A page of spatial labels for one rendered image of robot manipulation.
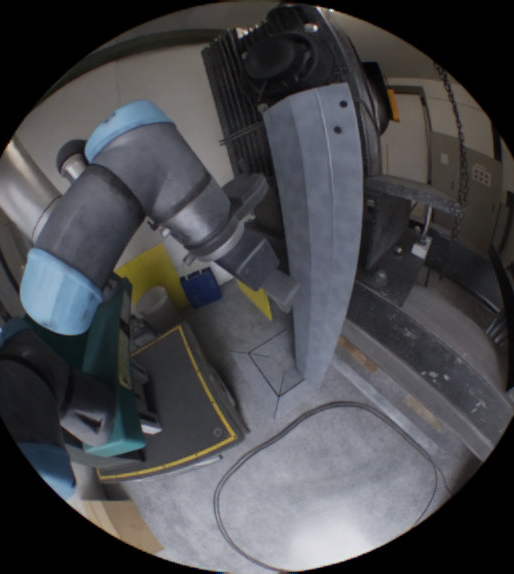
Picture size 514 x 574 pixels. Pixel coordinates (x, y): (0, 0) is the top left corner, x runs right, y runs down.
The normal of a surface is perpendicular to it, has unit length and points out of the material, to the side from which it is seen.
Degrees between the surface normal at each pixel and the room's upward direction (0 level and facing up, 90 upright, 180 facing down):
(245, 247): 25
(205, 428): 0
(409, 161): 90
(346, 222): 90
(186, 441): 0
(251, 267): 97
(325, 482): 0
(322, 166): 90
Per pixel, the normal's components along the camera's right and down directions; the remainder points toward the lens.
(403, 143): -0.83, 0.47
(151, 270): 0.50, 0.42
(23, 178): 0.93, -0.11
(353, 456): -0.20, -0.75
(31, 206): 0.80, 0.27
